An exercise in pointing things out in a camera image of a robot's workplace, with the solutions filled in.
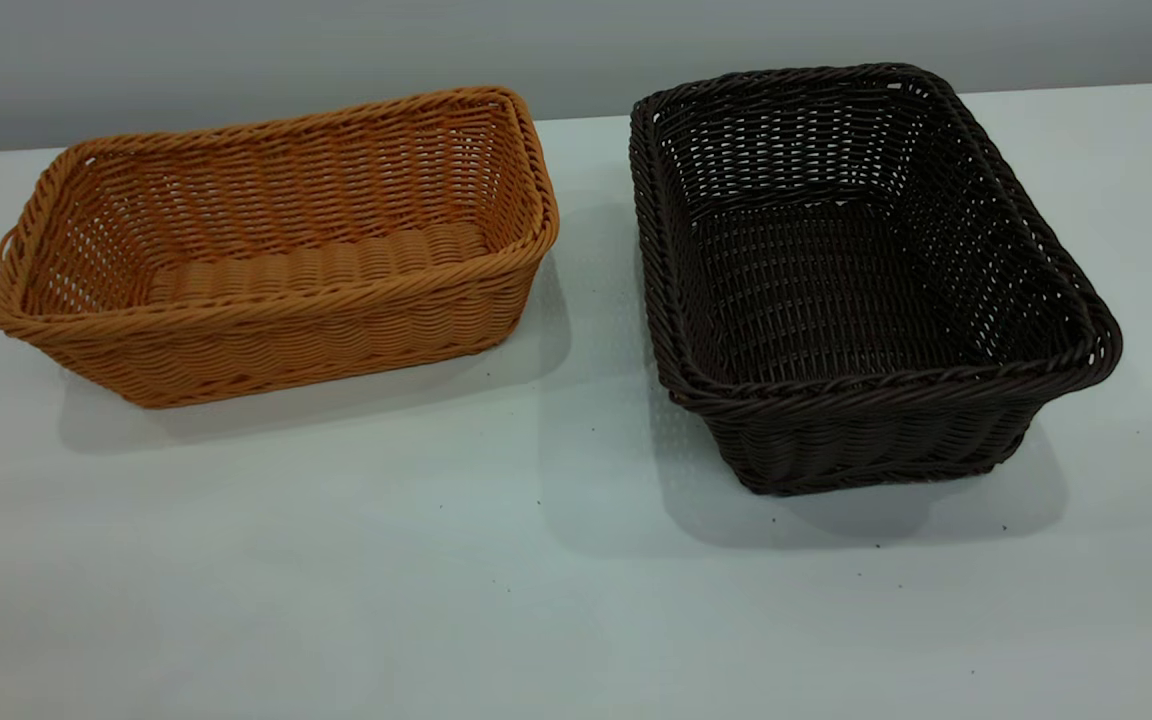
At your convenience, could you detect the dark brown wicker basket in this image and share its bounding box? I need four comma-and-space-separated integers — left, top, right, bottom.
629, 63, 1124, 497

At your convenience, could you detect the orange-brown wicker basket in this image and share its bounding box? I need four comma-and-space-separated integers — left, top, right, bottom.
0, 85, 560, 409

